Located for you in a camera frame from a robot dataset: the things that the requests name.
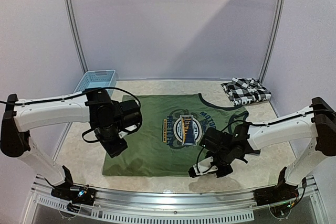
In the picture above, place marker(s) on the black white checked shirt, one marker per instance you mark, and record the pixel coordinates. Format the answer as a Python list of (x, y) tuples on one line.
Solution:
[(245, 91)]

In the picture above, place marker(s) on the light blue plastic basket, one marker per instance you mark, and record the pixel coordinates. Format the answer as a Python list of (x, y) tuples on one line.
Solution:
[(97, 79)]

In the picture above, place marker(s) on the right aluminium wall post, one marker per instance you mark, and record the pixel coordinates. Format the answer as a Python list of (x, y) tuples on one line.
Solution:
[(272, 39)]

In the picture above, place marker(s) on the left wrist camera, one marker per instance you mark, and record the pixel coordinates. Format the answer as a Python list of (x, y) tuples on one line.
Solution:
[(123, 133)]

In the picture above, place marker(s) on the left aluminium wall post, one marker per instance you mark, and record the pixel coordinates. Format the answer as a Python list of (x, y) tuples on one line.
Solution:
[(75, 35)]

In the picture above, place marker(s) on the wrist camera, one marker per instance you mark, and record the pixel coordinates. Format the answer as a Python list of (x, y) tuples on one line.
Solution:
[(123, 133), (203, 167)]

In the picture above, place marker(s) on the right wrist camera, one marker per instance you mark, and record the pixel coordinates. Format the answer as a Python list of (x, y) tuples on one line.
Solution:
[(203, 167)]

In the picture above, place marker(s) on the green garment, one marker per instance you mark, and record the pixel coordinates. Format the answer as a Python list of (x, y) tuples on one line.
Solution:
[(167, 144)]

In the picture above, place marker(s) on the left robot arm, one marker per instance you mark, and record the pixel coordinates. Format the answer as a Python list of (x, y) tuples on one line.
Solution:
[(109, 120)]

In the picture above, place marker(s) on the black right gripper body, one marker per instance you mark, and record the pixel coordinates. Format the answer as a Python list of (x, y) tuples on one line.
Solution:
[(219, 169)]

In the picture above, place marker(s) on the aluminium wall post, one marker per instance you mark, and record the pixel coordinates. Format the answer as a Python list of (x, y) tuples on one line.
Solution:
[(272, 39), (75, 35)]

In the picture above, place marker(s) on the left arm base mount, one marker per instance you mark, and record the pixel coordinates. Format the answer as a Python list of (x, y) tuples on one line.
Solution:
[(75, 195)]

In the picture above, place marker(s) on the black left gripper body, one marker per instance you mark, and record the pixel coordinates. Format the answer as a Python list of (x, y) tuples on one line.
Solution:
[(107, 139)]

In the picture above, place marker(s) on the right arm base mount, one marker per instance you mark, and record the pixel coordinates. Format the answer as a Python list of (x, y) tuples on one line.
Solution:
[(280, 192)]

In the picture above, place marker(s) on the front aluminium rail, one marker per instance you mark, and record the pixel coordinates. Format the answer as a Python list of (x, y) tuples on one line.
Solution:
[(116, 206)]

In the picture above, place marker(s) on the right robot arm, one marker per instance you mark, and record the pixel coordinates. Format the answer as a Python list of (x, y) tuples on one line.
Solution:
[(315, 122)]

